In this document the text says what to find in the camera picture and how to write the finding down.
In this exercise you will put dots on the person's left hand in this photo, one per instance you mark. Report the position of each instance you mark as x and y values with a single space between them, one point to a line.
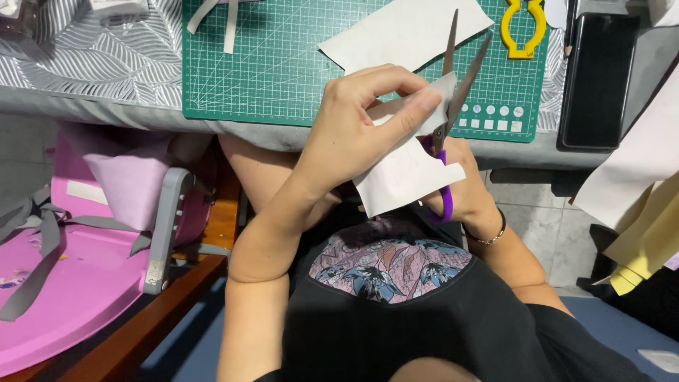
339 138

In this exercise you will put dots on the person's right hand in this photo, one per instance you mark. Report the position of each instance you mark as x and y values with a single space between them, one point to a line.
469 185

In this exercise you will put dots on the person's right fingers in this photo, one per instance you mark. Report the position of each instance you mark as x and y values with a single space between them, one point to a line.
436 204

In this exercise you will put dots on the white cut paper piece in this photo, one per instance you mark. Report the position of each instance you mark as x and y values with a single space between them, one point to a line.
403 180

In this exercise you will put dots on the black wrist band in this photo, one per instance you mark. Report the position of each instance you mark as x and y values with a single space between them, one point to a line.
501 220

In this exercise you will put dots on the black printed shirt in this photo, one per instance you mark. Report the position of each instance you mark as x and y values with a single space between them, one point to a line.
424 329

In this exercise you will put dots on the large white paper sheet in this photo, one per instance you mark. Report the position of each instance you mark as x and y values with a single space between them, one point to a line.
403 32

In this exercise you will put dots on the yellow plastic tool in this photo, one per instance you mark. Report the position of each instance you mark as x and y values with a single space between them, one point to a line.
510 32

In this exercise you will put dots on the black smartphone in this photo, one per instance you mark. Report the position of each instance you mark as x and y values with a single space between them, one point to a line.
597 79

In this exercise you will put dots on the hanging white fabric sheet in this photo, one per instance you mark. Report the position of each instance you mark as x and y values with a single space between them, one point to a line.
636 164

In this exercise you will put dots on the blue seat cushion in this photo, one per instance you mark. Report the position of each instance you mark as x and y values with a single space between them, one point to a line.
610 329

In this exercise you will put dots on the hanging yellow fabric sheet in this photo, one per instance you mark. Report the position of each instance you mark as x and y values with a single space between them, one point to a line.
650 238

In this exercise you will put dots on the wooden pencil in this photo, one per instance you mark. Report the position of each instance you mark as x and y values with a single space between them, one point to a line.
568 32

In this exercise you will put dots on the green cutting mat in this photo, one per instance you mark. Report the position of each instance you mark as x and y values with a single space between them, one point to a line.
265 69

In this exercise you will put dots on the black bag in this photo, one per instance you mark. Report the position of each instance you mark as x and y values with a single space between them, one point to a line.
647 307

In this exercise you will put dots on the white paper strip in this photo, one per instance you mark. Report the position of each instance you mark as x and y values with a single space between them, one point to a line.
201 15
231 29

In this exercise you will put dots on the small white paper scrap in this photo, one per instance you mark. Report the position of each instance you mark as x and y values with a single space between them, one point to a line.
660 361

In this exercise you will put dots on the white paper corner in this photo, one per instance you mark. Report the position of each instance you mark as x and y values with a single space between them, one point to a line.
663 10

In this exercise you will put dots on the pink child booster seat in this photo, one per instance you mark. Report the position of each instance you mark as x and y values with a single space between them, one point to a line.
90 276

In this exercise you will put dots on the grey leaf patterned tablecloth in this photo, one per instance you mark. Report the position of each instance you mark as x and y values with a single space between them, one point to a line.
106 63

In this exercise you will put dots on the white flat packet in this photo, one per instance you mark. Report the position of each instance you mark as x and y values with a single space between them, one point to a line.
119 7

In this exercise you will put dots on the clear plastic bag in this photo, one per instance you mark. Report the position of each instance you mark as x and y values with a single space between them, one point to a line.
21 26

